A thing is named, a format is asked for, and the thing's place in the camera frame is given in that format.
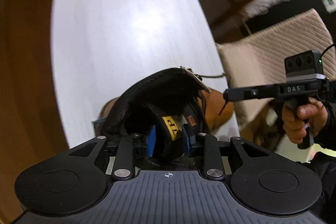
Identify beige quilted chair cushion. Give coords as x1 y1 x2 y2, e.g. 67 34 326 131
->
215 8 336 132

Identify brown leather boot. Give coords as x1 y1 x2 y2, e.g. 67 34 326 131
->
93 68 230 170

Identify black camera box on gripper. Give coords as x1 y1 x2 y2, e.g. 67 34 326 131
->
284 50 325 82

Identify dark brown shoelace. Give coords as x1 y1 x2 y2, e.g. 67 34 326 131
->
196 74 234 120

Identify person's right hand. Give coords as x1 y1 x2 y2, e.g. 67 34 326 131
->
282 98 329 144

